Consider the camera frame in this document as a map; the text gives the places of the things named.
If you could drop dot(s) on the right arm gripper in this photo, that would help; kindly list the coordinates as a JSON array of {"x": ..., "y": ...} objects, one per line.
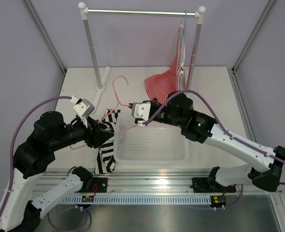
[{"x": 153, "y": 101}]

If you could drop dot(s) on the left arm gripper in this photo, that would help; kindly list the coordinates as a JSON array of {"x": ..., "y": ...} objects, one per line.
[{"x": 96, "y": 134}]

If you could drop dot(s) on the pink wire hanger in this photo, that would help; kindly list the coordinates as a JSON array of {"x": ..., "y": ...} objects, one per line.
[{"x": 118, "y": 102}]

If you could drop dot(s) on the black white striped tank top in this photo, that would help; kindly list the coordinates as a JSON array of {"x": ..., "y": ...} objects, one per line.
[{"x": 105, "y": 162}]

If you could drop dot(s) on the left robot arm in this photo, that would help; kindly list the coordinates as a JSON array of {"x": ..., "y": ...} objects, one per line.
[{"x": 18, "y": 211}]

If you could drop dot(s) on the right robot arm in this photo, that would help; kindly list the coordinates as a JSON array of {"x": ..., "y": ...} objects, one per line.
[{"x": 263, "y": 166}]

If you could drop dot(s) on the red white striped tank top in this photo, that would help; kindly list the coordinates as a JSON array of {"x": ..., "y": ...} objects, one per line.
[{"x": 159, "y": 86}]

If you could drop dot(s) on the white plastic laundry basket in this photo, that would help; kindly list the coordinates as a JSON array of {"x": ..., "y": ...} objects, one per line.
[{"x": 154, "y": 143}]

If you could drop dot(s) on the white metal clothes rack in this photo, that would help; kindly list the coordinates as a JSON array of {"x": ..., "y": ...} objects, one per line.
[{"x": 138, "y": 46}]

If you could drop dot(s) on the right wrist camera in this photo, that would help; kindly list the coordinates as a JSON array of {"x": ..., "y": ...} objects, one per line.
[{"x": 141, "y": 112}]

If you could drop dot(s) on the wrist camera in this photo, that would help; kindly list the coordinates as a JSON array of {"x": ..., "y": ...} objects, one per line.
[
  {"x": 141, "y": 112},
  {"x": 83, "y": 109}
]

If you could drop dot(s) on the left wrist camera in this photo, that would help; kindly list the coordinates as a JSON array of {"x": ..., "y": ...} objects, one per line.
[{"x": 83, "y": 109}]

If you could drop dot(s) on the white slotted cable duct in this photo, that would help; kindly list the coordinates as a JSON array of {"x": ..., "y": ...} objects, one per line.
[{"x": 139, "y": 199}]

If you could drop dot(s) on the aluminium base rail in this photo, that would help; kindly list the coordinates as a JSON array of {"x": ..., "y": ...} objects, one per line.
[{"x": 154, "y": 182}]

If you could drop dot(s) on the blue wire hanger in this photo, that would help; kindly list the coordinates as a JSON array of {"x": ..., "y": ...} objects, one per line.
[{"x": 182, "y": 49}]

